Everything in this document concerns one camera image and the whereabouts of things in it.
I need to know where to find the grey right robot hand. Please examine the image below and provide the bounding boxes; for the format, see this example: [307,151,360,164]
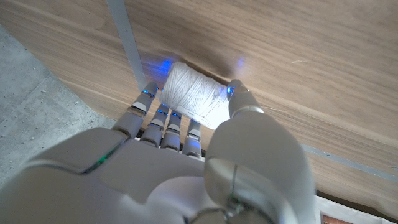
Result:
[0,79,317,224]

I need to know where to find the white string spool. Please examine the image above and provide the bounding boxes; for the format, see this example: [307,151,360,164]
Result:
[159,61,233,131]

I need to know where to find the printed bookshelf backdrop cloth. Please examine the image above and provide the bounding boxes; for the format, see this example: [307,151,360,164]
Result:
[313,194,398,224]

